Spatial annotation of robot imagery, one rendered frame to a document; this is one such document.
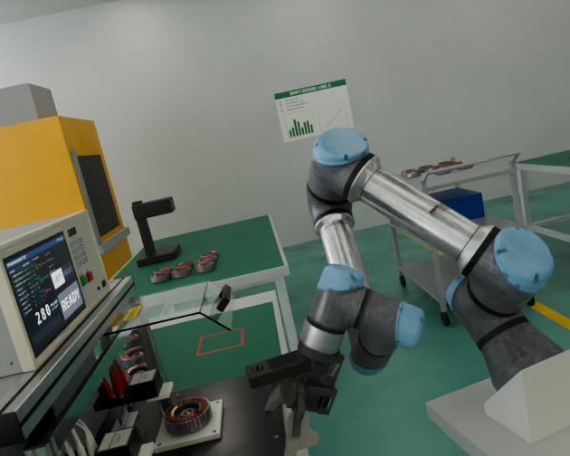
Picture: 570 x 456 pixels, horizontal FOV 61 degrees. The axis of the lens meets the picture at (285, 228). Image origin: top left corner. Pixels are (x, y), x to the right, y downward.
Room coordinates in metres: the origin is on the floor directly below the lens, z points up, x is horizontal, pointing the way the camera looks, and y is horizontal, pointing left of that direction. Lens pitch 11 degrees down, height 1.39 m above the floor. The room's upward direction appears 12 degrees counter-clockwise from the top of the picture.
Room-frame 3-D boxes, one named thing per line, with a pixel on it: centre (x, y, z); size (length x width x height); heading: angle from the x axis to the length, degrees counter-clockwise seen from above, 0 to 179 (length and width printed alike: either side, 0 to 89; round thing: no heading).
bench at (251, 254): (3.31, 0.61, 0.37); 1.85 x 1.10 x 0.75; 2
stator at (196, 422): (1.07, 0.32, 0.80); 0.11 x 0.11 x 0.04
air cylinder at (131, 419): (1.06, 0.46, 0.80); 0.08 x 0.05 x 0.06; 2
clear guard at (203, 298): (1.12, 0.33, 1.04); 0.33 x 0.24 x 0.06; 92
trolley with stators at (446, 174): (3.33, -1.14, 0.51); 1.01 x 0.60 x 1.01; 2
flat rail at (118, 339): (0.94, 0.41, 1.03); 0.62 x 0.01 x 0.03; 2
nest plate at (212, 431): (1.07, 0.32, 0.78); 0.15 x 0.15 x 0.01; 2
